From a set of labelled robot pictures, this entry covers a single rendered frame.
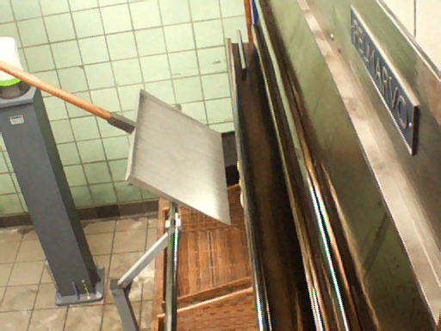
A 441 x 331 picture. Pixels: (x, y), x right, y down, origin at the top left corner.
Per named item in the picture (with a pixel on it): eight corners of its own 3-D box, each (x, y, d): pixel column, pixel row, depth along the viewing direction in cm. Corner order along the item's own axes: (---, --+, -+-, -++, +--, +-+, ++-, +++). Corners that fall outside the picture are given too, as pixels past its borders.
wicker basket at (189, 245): (278, 222, 264) (276, 169, 251) (299, 318, 216) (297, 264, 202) (165, 235, 264) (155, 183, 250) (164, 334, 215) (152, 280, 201)
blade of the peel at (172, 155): (125, 181, 181) (129, 174, 179) (136, 93, 228) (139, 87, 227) (230, 226, 192) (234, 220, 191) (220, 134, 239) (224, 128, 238)
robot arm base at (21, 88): (7, 76, 280) (3, 65, 277) (36, 71, 281) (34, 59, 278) (-4, 102, 257) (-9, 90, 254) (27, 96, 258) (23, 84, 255)
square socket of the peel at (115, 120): (106, 123, 200) (110, 115, 198) (108, 117, 203) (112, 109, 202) (131, 134, 203) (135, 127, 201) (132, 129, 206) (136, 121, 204)
